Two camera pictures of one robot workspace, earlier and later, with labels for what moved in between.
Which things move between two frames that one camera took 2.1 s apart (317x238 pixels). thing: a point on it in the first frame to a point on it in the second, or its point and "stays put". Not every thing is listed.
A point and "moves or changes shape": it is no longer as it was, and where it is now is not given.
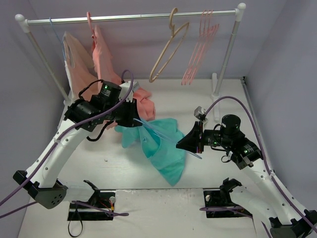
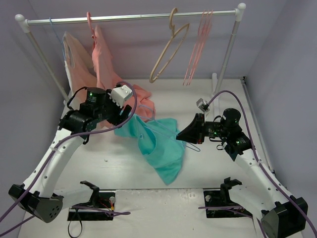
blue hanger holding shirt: (61, 41) stays put
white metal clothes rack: (21, 20) stays put
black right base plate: (220, 198) stays put
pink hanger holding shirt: (94, 35) stays put
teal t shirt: (158, 138) moves or changes shape
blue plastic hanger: (160, 134) to (154, 119)
